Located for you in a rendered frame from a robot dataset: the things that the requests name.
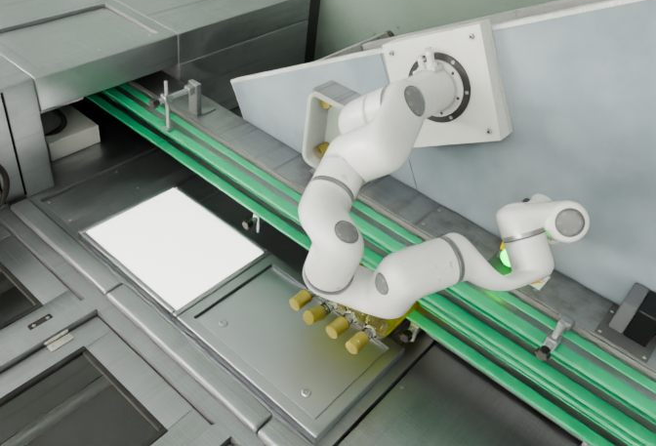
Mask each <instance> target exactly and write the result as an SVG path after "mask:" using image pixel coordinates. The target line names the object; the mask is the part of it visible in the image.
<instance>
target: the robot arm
mask: <svg viewBox="0 0 656 446"><path fill-rule="evenodd" d="M424 51H425V52H426V54H425V56H426V58H427V62H424V59H423V56H422V55H419V56H417V61H418V64H419V66H418V68H417V70H415V71H413V75H412V76H409V77H407V78H405V79H402V80H398V81H394V82H391V83H389V84H387V85H385V86H383V87H381V88H379V89H377V90H375V91H372V92H370V93H368V94H365V95H363V96H361V97H359V98H357V99H354V100H353V101H350V102H349V103H348V104H347V105H346V106H345V107H344V108H343V110H342V111H341V114H340V116H339V130H340V133H341V135H340V136H338V137H337V138H335V139H334V140H333V141H332V142H331V143H330V145H329V147H328V149H327V150H326V152H325V154H324V156H323V158H322V160H321V161H320V164H319V166H318V167H317V169H316V171H315V173H314V175H313V176H312V178H311V180H310V181H309V183H308V185H307V187H306V189H305V192H304V194H303V196H302V198H301V201H300V204H299V208H298V213H299V218H300V221H301V224H302V226H303V228H304V230H305V231H306V233H307V235H308V236H309V238H310V240H311V242H312V244H311V247H310V249H309V253H308V255H307V259H306V261H305V264H304V267H303V278H304V281H305V283H306V285H307V287H308V288H309V289H310V290H311V291H313V293H314V294H316V295H318V296H320V297H322V298H324V299H327V300H329V301H332V302H335V303H338V304H342V305H345V306H347V307H350V308H353V309H356V310H358V311H361V312H364V313H367V314H370V315H373V316H376V317H380V318H385V319H395V318H399V317H401V316H403V315H404V314H405V313H406V312H407V311H408V310H409V309H410V308H411V306H412V305H413V304H414V302H415V301H416V300H418V299H420V298H422V297H425V296H428V295H430V294H433V293H435V292H438V291H440V290H443V289H446V288H448V287H451V286H454V285H456V284H458V283H461V282H463V281H469V282H471V283H472V284H474V285H476V286H478V287H481V288H484V289H487V290H492V291H509V290H514V289H517V288H521V287H523V286H526V285H528V284H531V283H534V282H536V281H539V280H541V279H544V278H545V277H547V276H549V275H550V274H551V273H552V271H553V270H554V257H553V254H552V250H551V247H550V244H555V243H558V242H563V243H567V244H570V243H571V242H576V241H578V240H580V239H581V238H582V237H584V236H585V235H586V233H587V232H588V230H589V227H590V217H589V214H588V212H587V210H586V209H585V208H584V207H583V206H582V205H581V204H579V203H577V202H574V201H570V200H561V201H552V200H551V199H550V198H549V197H548V196H546V195H544V194H539V193H537V194H535V195H533V196H532V197H531V198H532V199H531V200H530V199H528V198H527V197H526V198H525V199H523V200H522V202H523V203H522V202H520V203H519V202H518V203H512V204H509V205H506V206H504V207H503V208H501V209H499V210H498V211H497V213H496V221H497V225H498V227H499V230H500V233H501V236H502V239H503V243H504V246H505V249H506V252H507V255H508V258H509V262H510V265H511V268H512V272H511V273H509V274H506V275H502V274H501V273H499V272H498V271H497V270H495V269H494V268H493V267H492V266H491V265H490V263H489V262H488V261H487V260H486V259H484V258H483V257H482V255H481V254H480V253H479V252H478V251H477V250H476V248H475V247H474V246H473V245H472V243H471V242H470V241H469V240H468V239H467V238H466V237H465V236H463V235H461V234H459V233H448V234H445V235H442V236H439V237H436V238H434V239H432V240H429V241H426V242H423V243H420V244H416V245H413V246H410V247H407V248H405V249H401V250H398V251H396V252H393V253H391V254H389V255H387V256H386V257H385V258H383V259H382V261H381V262H380V263H379V265H378V266H377V268H376V270H375V271H374V270H372V269H369V268H367V267H364V266H362V265H359V264H360V262H361V260H362V257H363V253H364V241H363V237H362V234H361V232H360V230H359V228H358V227H357V225H356V224H355V222H354V221H353V220H352V218H351V217H350V215H349V211H350V208H351V206H352V204H353V202H354V200H355V198H356V196H357V194H358V192H359V190H360V188H361V187H362V186H363V185H364V184H366V183H367V182H370V181H372V180H374V179H376V178H379V177H382V176H385V175H388V174H390V173H393V172H394V171H396V170H397V169H399V168H400V167H401V166H402V165H403V164H404V163H405V162H406V160H407V159H408V157H409V155H410V152H411V150H412V148H413V146H414V143H415V141H416V139H417V137H418V135H419V133H420V130H421V128H422V126H423V123H424V120H425V119H427V118H429V117H431V116H436V117H442V116H446V115H449V114H451V113H453V112H454V111H455V110H456V109H457V108H458V107H459V105H460V104H461V102H462V99H463V95H464V87H463V82H462V79H461V77H460V75H459V73H458V71H457V70H456V69H455V68H454V67H453V66H452V65H451V64H449V63H448V62H446V61H440V60H435V59H434V53H433V51H432V47H428V48H425V49H424ZM549 243H550V244H549Z"/></svg>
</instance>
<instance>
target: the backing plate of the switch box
mask: <svg viewBox="0 0 656 446"><path fill-rule="evenodd" d="M618 308H619V306H618V305H616V304H614V303H613V305H612V306H611V307H610V308H609V310H608V311H607V313H606V314H605V316H604V317H603V318H602V320H601V321H600V323H599V324H598V326H597V327H596V329H595V330H594V332H595V333H596V334H598V335H600V336H601V337H603V338H605V339H606V340H608V341H610V342H611V343H613V344H615V345H616V346H618V347H620V348H621V349H623V350H624V351H626V352H628V353H629V354H631V355H633V356H634V357H636V358H638V359H639V360H641V361H643V362H644V363H647V362H648V360H649V358H650V356H651V354H652V353H653V351H654V349H655V347H656V336H655V335H654V336H653V337H652V339H651V340H650V342H649V343H648V345H647V346H646V347H644V346H642V345H639V344H638V343H636V342H634V341H633V340H631V339H629V338H628V337H626V336H624V333H623V334H621V333H619V332H617V331H616V330H614V329H612V328H611V327H609V323H610V321H611V320H612V318H613V316H614V315H615V313H616V311H617V310H618Z"/></svg>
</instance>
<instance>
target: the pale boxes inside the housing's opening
mask: <svg viewBox="0 0 656 446"><path fill-rule="evenodd" d="M81 100H83V98H81V99H78V100H75V101H70V102H67V103H65V104H62V105H59V106H56V107H53V108H50V109H47V110H44V111H40V114H41V119H42V124H43V129H44V134H45V135H46V134H48V133H50V132H51V131H53V130H55V129H56V128H58V126H59V125H60V124H61V123H62V120H61V119H60V118H59V117H58V115H57V114H56V113H54V112H52V111H50V110H53V109H58V110H59V111H60V112H62V113H63V114H64V116H65V117H66V121H67V123H66V126H65V128H64V129H63V130H62V131H61V132H59V133H58V134H55V135H51V136H46V137H45V139H46V144H47V148H48V153H49V158H50V160H51V161H55V160H57V159H60V158H62V157H65V156H66V155H69V154H71V153H73V152H76V151H78V150H81V149H83V148H86V147H88V146H91V145H93V144H96V143H98V142H100V141H101V139H100V131H99V125H98V124H96V123H95V122H94V121H92V120H91V119H89V118H88V117H87V116H85V115H84V114H82V113H81V112H80V111H78V110H77V109H75V108H74V107H73V106H71V105H70V103H73V102H76V101H81Z"/></svg>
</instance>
